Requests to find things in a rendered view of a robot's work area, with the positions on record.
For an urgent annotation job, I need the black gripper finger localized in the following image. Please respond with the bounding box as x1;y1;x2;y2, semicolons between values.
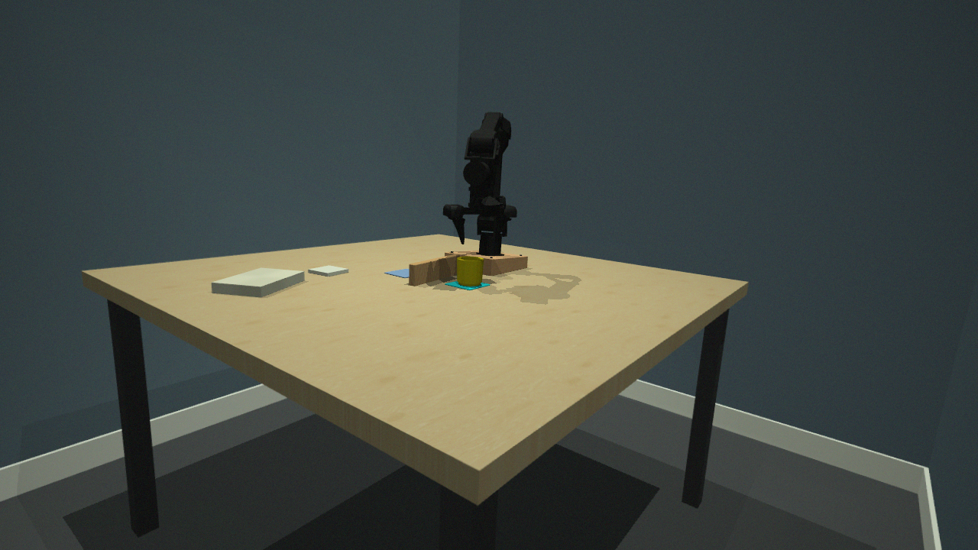
448;217;465;244
493;216;511;244

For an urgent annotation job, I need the long wooden plank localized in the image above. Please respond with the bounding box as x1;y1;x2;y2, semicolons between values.
409;254;460;286

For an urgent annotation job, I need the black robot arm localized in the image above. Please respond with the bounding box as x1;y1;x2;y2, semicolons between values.
463;112;511;256

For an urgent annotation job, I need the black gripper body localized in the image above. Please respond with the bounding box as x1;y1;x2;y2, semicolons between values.
443;184;517;218

